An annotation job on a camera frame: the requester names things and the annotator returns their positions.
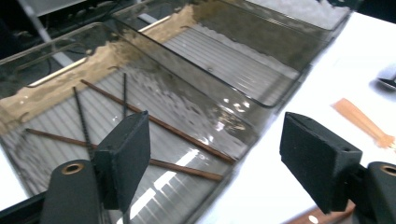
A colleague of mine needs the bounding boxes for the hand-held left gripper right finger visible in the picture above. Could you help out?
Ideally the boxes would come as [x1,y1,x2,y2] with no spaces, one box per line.
[279,111,364,216]

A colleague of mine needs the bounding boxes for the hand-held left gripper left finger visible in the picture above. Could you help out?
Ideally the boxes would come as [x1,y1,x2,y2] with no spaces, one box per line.
[92,110,152,215]

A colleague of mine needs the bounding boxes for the black chopstick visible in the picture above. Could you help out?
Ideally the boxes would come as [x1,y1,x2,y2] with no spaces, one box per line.
[73,86,96,161]
[121,72,131,224]

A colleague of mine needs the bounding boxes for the brown wooden chopstick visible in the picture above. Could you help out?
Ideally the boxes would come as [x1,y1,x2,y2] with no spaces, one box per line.
[80,78,236,164]
[25,128,224,182]

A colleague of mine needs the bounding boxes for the smoky clear plastic bin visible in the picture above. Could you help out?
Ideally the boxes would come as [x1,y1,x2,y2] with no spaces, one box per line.
[218,0,356,68]
[0,21,275,224]
[113,0,316,108]

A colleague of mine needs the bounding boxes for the grey metal stand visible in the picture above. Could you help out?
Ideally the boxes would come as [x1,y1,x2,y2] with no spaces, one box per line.
[17,0,92,68]

